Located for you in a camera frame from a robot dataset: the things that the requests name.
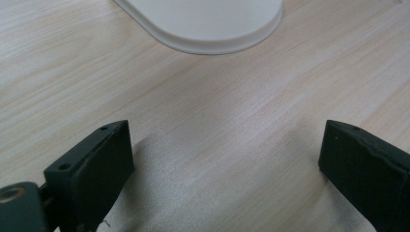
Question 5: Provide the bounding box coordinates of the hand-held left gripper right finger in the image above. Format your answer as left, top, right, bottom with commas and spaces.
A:
317, 119, 410, 232

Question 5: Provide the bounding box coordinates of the white oval tray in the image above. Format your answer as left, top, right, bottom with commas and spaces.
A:
112, 0, 284, 55

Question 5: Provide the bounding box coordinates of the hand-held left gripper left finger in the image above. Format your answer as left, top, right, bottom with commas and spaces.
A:
43, 119, 136, 232

